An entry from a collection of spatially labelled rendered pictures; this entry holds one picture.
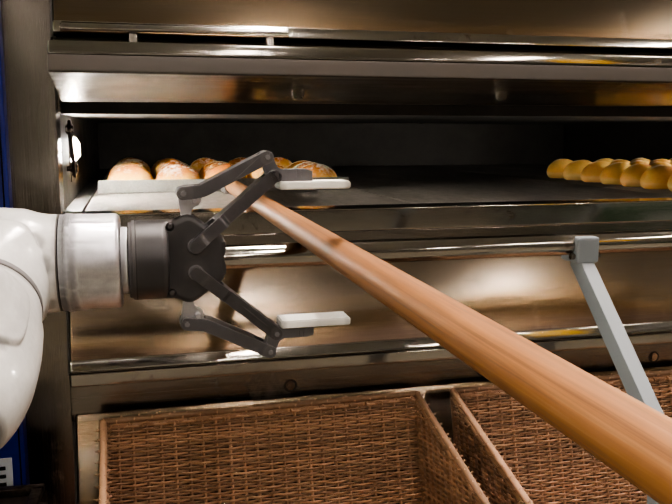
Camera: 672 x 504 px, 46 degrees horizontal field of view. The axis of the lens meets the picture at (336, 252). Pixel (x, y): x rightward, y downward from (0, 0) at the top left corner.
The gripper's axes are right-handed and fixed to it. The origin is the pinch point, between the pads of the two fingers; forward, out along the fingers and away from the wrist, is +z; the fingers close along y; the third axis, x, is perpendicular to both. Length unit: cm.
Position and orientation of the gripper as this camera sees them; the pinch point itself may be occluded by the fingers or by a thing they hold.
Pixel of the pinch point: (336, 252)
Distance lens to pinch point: 79.8
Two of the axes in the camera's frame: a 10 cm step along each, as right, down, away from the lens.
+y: 0.0, 9.9, 1.5
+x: 2.4, 1.5, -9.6
